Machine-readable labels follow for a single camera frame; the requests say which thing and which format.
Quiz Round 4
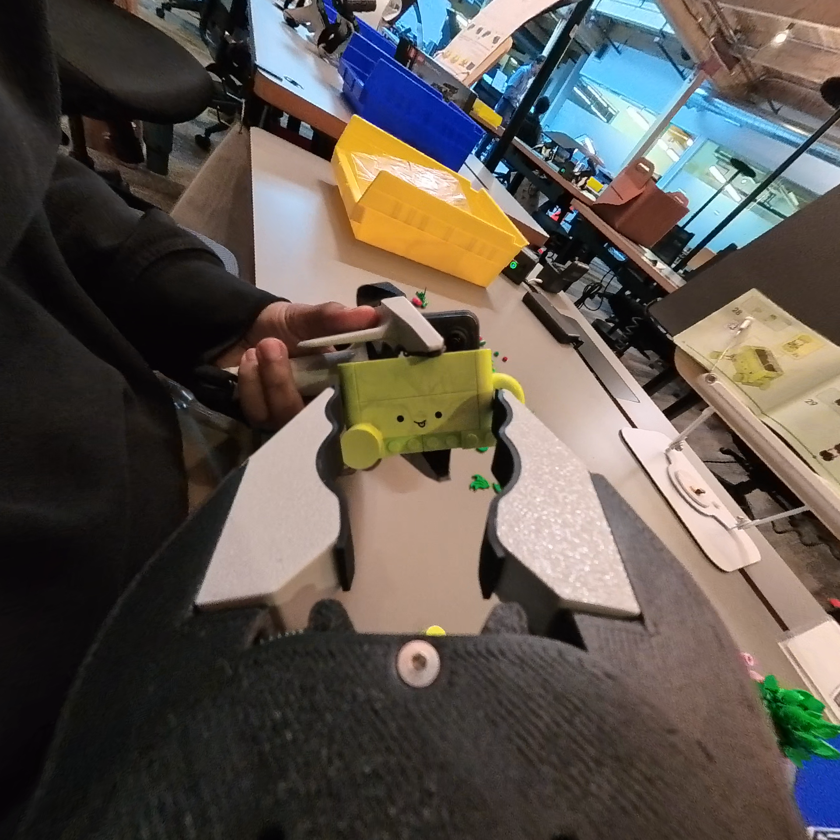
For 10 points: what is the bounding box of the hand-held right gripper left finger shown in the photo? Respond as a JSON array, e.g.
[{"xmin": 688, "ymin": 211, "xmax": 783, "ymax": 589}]
[{"xmin": 195, "ymin": 387, "xmax": 358, "ymax": 634}]

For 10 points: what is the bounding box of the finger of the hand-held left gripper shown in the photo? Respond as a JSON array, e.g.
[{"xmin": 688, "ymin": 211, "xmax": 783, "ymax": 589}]
[
  {"xmin": 402, "ymin": 451, "xmax": 454, "ymax": 483},
  {"xmin": 379, "ymin": 295, "xmax": 447, "ymax": 357}
]

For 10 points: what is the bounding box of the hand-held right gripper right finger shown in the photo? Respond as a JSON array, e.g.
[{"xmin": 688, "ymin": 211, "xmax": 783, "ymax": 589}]
[{"xmin": 478, "ymin": 388, "xmax": 643, "ymax": 636}]

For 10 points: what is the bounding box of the lime green toy brick figure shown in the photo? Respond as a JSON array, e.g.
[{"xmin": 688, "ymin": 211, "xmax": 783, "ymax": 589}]
[{"xmin": 336, "ymin": 348, "xmax": 526, "ymax": 471}]

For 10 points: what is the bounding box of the person's left forearm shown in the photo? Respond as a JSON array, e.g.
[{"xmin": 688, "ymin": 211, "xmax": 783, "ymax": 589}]
[{"xmin": 59, "ymin": 197, "xmax": 293, "ymax": 408}]

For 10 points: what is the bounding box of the person's left hand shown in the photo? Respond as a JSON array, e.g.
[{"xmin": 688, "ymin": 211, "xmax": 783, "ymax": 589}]
[{"xmin": 236, "ymin": 301, "xmax": 383, "ymax": 429}]

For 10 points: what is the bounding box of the yellow plastic bin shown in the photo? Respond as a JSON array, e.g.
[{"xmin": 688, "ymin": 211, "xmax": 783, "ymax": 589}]
[{"xmin": 331, "ymin": 115, "xmax": 529, "ymax": 287}]

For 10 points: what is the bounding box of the black flat case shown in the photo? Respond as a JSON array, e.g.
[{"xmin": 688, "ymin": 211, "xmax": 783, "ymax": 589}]
[{"xmin": 523, "ymin": 290, "xmax": 585, "ymax": 347}]

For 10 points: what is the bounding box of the white document stand base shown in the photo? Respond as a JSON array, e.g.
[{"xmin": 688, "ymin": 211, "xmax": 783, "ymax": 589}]
[{"xmin": 620, "ymin": 315, "xmax": 840, "ymax": 573}]

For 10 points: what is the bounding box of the clear plastic bag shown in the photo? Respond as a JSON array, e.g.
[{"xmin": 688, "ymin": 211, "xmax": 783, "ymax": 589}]
[{"xmin": 354, "ymin": 151, "xmax": 475, "ymax": 212}]

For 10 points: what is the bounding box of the brown cardboard box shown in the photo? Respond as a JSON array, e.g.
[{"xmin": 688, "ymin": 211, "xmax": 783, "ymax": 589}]
[{"xmin": 594, "ymin": 157, "xmax": 690, "ymax": 247}]

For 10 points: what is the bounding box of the building instruction booklet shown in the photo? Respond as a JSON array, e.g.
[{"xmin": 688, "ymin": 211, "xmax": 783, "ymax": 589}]
[{"xmin": 675, "ymin": 289, "xmax": 840, "ymax": 487}]

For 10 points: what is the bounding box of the beige printed board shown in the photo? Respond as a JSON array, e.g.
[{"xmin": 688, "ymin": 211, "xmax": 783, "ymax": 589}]
[{"xmin": 434, "ymin": 0, "xmax": 572, "ymax": 86}]

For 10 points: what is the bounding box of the pink brick pot with plant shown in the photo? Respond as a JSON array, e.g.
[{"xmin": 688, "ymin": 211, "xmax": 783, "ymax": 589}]
[{"xmin": 742, "ymin": 650, "xmax": 829, "ymax": 769}]

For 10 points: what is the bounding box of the dark grey panel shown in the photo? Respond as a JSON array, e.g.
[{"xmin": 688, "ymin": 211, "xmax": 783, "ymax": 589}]
[{"xmin": 648, "ymin": 185, "xmax": 840, "ymax": 342}]

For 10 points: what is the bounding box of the blue plastic bin white tag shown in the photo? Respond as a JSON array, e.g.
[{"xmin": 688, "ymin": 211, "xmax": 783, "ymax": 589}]
[{"xmin": 791, "ymin": 735, "xmax": 840, "ymax": 831}]

